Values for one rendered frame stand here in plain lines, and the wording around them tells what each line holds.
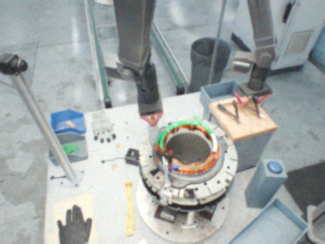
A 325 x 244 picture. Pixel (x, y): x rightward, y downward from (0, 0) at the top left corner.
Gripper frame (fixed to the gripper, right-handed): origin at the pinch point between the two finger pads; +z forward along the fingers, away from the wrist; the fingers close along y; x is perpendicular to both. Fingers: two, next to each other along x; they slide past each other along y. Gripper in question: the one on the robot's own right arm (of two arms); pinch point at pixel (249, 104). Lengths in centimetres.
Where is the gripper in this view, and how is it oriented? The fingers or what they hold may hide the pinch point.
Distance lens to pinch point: 101.0
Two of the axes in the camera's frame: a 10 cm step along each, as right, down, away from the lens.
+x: 3.2, 6.9, -6.5
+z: 0.3, 6.8, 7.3
